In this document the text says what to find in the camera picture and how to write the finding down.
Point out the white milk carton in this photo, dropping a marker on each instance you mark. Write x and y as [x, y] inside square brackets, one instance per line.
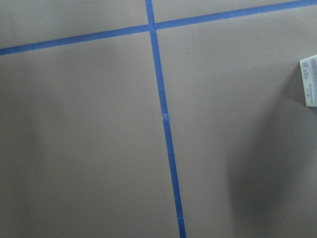
[309, 77]

